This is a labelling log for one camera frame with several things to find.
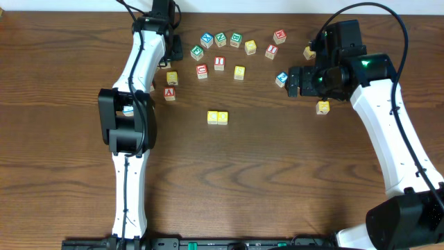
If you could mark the yellow S block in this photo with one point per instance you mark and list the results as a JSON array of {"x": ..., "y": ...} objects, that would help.
[{"x": 239, "y": 73}]

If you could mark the blue X block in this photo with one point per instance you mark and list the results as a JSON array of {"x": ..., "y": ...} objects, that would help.
[{"x": 207, "y": 40}]

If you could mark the yellow block upper right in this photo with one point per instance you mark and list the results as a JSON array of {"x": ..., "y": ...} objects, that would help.
[{"x": 309, "y": 54}]

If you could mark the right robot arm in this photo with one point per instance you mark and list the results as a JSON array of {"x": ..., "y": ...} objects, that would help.
[{"x": 412, "y": 214}]

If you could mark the green F block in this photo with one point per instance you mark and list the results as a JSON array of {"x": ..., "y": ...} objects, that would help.
[{"x": 197, "y": 52}]

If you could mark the green R block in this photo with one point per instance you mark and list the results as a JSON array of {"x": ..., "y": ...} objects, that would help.
[{"x": 165, "y": 65}]

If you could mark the red H block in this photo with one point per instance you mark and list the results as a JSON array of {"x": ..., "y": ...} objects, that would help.
[{"x": 279, "y": 36}]

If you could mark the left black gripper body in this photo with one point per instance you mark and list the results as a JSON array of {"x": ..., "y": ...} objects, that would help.
[{"x": 176, "y": 48}]

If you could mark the blue 2 block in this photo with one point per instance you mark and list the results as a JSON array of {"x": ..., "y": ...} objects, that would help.
[{"x": 281, "y": 79}]

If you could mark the red I block centre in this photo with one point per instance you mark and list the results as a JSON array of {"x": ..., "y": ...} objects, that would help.
[{"x": 219, "y": 63}]

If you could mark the yellow block left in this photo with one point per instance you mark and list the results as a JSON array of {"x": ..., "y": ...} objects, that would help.
[{"x": 172, "y": 78}]

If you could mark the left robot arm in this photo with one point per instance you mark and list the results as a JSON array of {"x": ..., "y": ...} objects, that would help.
[{"x": 130, "y": 139}]

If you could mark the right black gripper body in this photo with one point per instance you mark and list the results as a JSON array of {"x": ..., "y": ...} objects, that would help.
[{"x": 294, "y": 81}]

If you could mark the yellow block top centre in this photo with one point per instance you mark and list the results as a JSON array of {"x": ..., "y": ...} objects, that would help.
[{"x": 250, "y": 47}]

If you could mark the green B block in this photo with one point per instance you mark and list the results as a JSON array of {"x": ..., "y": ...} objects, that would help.
[{"x": 235, "y": 40}]

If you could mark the yellow O block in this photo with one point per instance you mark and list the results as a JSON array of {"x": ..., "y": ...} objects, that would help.
[{"x": 222, "y": 118}]

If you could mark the red U block centre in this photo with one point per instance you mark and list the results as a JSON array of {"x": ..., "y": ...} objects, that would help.
[{"x": 202, "y": 71}]

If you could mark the green N block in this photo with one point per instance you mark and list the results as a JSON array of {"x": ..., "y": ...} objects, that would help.
[{"x": 220, "y": 39}]

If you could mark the blue L block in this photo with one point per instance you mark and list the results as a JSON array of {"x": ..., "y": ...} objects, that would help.
[{"x": 128, "y": 111}]

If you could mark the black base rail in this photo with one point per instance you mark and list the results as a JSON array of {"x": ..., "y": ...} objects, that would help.
[{"x": 300, "y": 242}]

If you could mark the red I block right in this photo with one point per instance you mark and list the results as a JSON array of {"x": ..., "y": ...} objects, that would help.
[{"x": 271, "y": 51}]

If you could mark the red A block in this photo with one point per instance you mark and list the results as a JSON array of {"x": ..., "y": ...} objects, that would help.
[{"x": 170, "y": 94}]

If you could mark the yellow block lower right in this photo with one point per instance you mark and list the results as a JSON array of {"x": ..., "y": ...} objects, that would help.
[{"x": 322, "y": 107}]

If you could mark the red i block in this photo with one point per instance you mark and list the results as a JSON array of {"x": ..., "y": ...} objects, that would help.
[
  {"x": 271, "y": 51},
  {"x": 219, "y": 63}
]

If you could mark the yellow C block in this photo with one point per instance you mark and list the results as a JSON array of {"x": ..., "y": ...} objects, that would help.
[{"x": 212, "y": 117}]

